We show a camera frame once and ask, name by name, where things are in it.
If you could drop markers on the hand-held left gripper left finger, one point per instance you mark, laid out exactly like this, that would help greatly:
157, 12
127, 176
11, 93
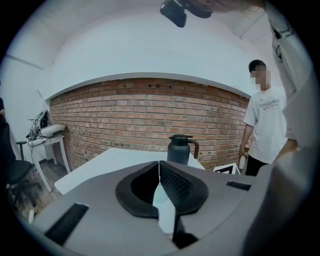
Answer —
100, 220

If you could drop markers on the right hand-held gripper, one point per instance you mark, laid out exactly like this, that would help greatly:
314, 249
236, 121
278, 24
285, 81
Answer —
228, 168

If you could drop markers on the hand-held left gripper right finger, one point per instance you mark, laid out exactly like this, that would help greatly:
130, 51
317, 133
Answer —
215, 195

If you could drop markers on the person's left forearm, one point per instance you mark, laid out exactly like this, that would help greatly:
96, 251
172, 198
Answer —
290, 147

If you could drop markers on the white bottle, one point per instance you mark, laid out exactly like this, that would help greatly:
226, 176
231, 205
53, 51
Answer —
242, 161

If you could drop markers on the small white side table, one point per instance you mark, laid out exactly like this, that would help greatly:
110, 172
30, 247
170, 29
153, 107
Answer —
56, 142

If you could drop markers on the black office chair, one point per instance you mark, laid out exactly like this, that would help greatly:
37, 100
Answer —
20, 170

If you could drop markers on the white rounded device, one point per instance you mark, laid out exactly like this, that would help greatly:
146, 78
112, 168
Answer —
53, 130

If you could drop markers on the person's white shirt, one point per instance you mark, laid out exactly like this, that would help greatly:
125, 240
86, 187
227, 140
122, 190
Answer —
287, 50

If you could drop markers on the black head band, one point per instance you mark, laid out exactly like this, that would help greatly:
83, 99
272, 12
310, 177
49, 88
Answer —
198, 8

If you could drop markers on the black head camera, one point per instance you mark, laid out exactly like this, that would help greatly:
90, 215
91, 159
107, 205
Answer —
175, 12

